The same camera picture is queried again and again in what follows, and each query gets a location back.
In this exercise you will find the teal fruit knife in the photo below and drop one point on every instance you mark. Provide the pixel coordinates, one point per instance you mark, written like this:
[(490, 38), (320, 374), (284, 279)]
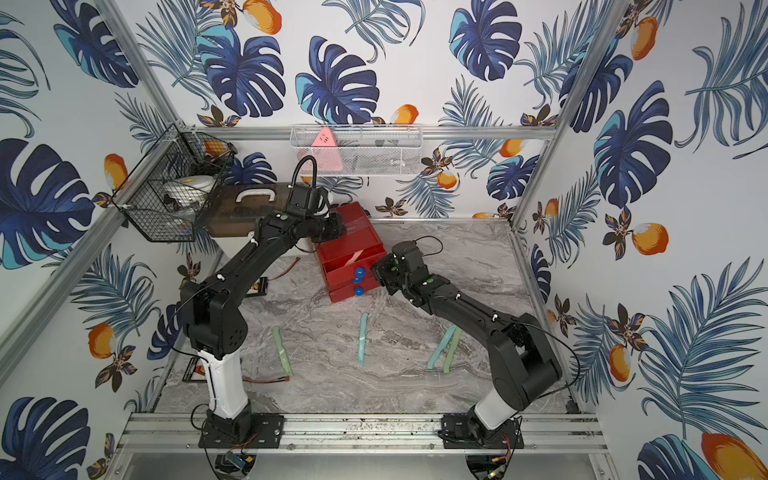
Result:
[(362, 338), (442, 345)]

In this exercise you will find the red three-drawer cabinet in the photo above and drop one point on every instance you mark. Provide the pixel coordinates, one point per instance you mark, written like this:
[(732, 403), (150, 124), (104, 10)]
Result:
[(360, 232)]

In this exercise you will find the brown lid white storage box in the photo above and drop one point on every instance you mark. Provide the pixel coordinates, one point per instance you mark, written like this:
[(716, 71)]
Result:
[(235, 212)]

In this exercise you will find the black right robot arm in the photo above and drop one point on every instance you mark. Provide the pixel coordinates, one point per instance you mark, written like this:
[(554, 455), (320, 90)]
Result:
[(523, 363)]

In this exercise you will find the black orange battery charger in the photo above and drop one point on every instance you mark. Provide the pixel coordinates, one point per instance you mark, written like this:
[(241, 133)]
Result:
[(259, 288)]

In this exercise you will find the pink triangle sign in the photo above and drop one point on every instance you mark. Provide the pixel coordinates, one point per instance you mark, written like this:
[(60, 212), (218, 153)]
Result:
[(326, 152)]

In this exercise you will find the red top drawer blue knob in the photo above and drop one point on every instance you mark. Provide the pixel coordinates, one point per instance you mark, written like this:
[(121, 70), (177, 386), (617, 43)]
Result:
[(338, 257)]

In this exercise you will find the green fruit knife right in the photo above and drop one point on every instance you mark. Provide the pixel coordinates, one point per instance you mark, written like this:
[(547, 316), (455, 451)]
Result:
[(452, 340)]

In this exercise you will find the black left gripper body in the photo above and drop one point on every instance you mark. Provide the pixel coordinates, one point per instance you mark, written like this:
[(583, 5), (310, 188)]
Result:
[(334, 225)]

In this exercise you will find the clear mesh wall shelf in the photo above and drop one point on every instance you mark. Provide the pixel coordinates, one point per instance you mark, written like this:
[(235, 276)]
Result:
[(370, 150)]

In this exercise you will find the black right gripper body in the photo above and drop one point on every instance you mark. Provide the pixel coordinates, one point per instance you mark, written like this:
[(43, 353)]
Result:
[(388, 275)]

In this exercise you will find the black wire basket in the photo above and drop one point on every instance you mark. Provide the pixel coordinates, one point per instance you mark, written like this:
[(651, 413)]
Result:
[(177, 153)]

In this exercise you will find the white item in basket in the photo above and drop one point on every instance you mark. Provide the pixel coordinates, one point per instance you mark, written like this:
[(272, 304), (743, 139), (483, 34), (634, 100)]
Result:
[(188, 191)]

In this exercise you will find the aluminium front rail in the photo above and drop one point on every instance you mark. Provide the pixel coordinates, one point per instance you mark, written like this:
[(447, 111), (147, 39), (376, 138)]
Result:
[(417, 434)]

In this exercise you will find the green fruit knife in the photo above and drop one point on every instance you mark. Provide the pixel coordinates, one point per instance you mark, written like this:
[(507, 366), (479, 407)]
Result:
[(281, 351), (452, 340)]

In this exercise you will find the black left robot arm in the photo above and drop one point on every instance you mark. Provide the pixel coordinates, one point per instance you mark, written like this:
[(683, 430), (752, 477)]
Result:
[(210, 310)]

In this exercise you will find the green fruit knife left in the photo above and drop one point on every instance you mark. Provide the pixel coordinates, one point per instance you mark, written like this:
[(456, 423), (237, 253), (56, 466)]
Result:
[(281, 351)]

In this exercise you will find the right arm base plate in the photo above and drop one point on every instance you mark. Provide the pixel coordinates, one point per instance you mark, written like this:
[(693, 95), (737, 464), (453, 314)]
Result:
[(467, 431)]

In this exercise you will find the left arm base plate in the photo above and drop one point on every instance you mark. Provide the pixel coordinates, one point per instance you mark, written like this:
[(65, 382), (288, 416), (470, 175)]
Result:
[(246, 431)]

